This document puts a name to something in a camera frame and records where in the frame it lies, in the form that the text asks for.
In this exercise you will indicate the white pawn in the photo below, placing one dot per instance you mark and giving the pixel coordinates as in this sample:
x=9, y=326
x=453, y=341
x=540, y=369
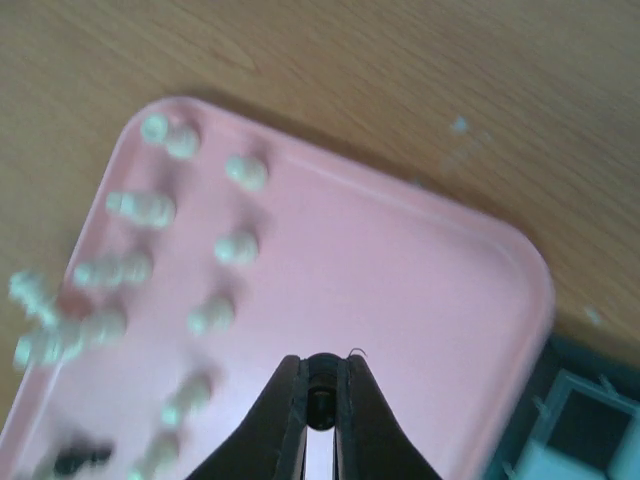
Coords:
x=193, y=395
x=236, y=248
x=249, y=172
x=216, y=313

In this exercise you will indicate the white bishop chess piece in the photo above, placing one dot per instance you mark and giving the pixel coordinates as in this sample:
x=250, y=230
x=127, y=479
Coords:
x=112, y=271

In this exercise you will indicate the pink plastic tray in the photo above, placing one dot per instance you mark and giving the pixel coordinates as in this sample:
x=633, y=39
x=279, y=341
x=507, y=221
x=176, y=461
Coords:
x=451, y=307

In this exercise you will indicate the white rook chess piece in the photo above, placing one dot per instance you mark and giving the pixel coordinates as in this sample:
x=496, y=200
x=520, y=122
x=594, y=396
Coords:
x=180, y=140

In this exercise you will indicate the white knight chess piece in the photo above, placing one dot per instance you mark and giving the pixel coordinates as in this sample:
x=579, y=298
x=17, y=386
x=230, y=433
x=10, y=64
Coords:
x=145, y=209

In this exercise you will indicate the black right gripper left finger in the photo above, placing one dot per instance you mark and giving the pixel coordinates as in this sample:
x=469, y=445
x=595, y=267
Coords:
x=270, y=442

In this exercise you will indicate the black pawn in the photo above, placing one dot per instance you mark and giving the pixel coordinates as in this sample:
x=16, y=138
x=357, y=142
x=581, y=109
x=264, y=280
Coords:
x=70, y=460
x=321, y=394

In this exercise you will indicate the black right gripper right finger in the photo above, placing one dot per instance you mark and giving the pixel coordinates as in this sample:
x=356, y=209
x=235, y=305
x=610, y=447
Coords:
x=368, y=440

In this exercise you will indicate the white queen chess piece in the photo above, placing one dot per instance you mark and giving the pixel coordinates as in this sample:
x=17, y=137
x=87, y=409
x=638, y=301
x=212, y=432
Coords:
x=57, y=345

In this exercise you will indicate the white king chess piece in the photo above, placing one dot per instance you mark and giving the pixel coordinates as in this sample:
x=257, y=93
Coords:
x=30, y=290

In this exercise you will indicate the black and white chessboard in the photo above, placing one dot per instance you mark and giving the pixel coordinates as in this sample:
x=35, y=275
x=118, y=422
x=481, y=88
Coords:
x=577, y=418

